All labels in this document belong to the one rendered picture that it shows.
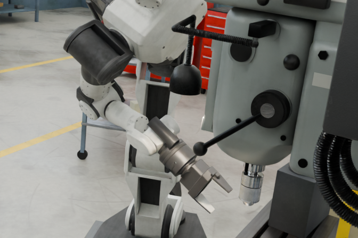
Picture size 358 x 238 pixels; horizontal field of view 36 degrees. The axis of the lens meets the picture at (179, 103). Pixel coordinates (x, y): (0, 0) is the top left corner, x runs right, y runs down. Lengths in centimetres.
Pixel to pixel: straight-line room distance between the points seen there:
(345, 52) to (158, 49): 84
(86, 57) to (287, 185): 69
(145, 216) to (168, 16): 88
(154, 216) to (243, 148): 100
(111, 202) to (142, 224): 167
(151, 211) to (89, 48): 84
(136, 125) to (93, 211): 207
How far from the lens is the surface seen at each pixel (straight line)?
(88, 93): 165
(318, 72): 100
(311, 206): 168
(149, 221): 210
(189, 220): 245
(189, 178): 154
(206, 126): 122
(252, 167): 120
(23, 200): 378
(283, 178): 167
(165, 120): 158
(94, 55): 145
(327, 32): 100
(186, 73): 120
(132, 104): 440
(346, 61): 73
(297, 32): 103
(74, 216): 359
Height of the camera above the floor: 174
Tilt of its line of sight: 17 degrees down
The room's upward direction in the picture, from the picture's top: 6 degrees clockwise
